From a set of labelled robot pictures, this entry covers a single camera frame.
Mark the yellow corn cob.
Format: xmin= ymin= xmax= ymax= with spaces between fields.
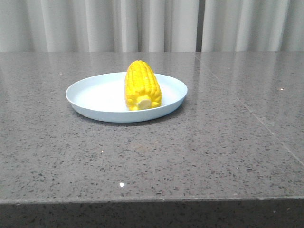
xmin=124 ymin=60 xmax=162 ymax=111

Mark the light blue plate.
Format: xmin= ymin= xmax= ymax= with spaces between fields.
xmin=66 ymin=72 xmax=188 ymax=123

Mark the white pleated curtain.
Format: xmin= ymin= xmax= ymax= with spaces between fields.
xmin=0 ymin=0 xmax=304 ymax=52

